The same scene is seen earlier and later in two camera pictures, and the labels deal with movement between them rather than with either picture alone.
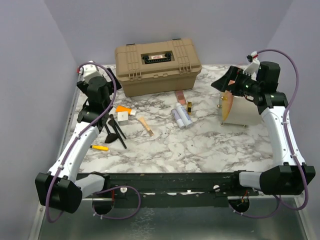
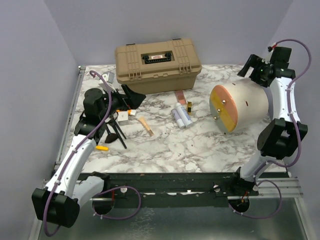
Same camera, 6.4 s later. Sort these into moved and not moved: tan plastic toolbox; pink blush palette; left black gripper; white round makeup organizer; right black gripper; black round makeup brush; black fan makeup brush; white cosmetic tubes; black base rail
Moved: left black gripper; white round makeup organizer; right black gripper
Not moved: black round makeup brush; black base rail; black fan makeup brush; tan plastic toolbox; white cosmetic tubes; pink blush palette
